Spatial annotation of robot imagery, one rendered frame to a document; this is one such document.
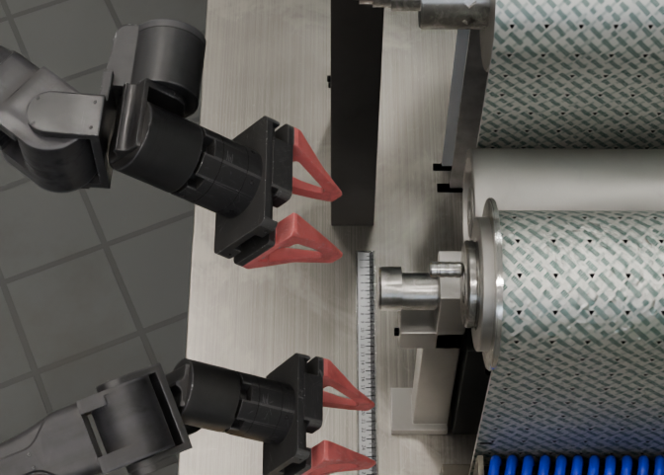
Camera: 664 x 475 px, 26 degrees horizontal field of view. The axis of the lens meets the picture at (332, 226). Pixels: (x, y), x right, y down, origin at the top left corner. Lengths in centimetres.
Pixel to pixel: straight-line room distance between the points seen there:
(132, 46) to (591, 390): 50
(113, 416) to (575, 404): 41
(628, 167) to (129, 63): 48
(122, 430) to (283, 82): 67
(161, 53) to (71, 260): 164
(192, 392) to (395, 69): 66
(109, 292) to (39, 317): 13
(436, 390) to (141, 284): 129
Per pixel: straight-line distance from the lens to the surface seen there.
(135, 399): 124
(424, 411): 151
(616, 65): 128
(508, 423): 135
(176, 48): 111
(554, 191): 131
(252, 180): 110
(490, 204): 121
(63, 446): 124
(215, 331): 161
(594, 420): 135
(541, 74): 128
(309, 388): 132
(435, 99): 177
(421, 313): 135
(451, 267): 124
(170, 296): 266
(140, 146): 106
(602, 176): 133
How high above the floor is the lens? 233
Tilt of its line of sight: 59 degrees down
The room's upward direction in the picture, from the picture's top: straight up
